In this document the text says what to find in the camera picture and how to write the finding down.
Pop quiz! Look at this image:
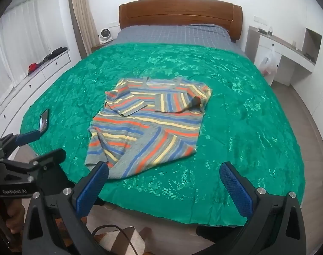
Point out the beige curtain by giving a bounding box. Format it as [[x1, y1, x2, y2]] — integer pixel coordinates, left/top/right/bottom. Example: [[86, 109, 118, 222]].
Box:
[[68, 0, 101, 59]]

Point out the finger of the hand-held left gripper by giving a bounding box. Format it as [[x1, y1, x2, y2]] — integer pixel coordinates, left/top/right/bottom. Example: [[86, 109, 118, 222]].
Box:
[[0, 149, 67, 178], [0, 131, 42, 162]]

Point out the person's left hand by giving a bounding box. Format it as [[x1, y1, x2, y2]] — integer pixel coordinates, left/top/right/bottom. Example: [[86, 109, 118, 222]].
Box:
[[3, 203, 26, 233]]

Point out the white plastic bag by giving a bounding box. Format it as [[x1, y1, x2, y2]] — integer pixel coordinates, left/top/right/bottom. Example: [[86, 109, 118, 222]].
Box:
[[258, 45, 279, 76]]

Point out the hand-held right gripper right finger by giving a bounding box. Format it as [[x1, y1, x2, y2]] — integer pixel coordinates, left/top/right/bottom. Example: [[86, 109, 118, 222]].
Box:
[[212, 161, 307, 255]]

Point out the striped knit sweater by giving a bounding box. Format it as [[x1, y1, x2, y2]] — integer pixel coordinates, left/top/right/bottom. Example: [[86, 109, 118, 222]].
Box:
[[84, 76, 213, 180]]

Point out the white sheer curtain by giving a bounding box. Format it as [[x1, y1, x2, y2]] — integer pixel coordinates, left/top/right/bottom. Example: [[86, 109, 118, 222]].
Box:
[[0, 0, 53, 91]]

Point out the white drawer cabinet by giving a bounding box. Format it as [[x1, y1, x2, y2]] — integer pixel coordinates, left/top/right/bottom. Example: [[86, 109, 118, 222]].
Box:
[[0, 48, 71, 139]]

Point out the green patterned blanket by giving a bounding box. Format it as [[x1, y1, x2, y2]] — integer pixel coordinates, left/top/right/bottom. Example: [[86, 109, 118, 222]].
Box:
[[20, 43, 306, 227]]

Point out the grey bed sheet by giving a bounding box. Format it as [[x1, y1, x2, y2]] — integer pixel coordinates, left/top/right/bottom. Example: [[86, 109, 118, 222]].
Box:
[[112, 24, 248, 59]]

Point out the red cloth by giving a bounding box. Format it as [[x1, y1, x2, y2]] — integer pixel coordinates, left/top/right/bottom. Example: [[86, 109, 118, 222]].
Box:
[[27, 62, 41, 76]]

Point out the wooden nightstand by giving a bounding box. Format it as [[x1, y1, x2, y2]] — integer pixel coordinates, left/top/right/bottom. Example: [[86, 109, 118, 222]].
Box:
[[91, 42, 110, 54]]

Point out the black cable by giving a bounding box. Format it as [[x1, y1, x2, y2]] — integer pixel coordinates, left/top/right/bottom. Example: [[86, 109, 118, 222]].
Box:
[[91, 224, 149, 255]]

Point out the white built-in desk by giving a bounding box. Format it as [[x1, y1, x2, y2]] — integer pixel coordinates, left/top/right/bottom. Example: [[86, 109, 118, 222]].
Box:
[[244, 25, 323, 85]]

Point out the black smartphone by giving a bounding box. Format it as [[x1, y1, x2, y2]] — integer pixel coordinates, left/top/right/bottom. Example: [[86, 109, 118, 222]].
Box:
[[38, 108, 50, 133]]

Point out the wooden headboard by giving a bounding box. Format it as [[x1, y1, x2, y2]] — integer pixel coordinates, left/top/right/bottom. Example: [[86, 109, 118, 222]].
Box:
[[118, 0, 243, 43]]

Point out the black clothing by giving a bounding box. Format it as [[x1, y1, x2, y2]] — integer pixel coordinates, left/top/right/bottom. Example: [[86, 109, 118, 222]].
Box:
[[42, 47, 69, 63]]

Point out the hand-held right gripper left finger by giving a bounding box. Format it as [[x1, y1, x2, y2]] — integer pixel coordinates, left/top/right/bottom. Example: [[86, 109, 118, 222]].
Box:
[[23, 161, 110, 255]]

